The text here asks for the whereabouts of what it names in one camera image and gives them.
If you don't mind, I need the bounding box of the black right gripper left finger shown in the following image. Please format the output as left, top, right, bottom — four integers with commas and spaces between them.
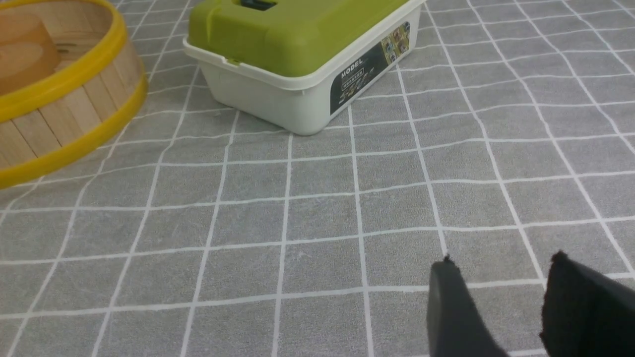
427, 255, 508, 357

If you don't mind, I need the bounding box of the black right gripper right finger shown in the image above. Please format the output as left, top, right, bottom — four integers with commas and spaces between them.
540, 251, 635, 357

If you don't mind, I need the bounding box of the white box with green lid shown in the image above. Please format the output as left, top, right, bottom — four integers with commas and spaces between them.
183, 0, 424, 136

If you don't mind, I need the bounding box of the wooden steamer with yellow rims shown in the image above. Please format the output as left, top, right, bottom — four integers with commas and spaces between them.
0, 0, 148, 189

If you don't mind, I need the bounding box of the brown bun inside steamer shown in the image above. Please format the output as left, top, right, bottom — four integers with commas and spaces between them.
0, 13, 61, 95

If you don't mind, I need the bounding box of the grey checked tablecloth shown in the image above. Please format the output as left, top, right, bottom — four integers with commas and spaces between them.
1, 0, 635, 357

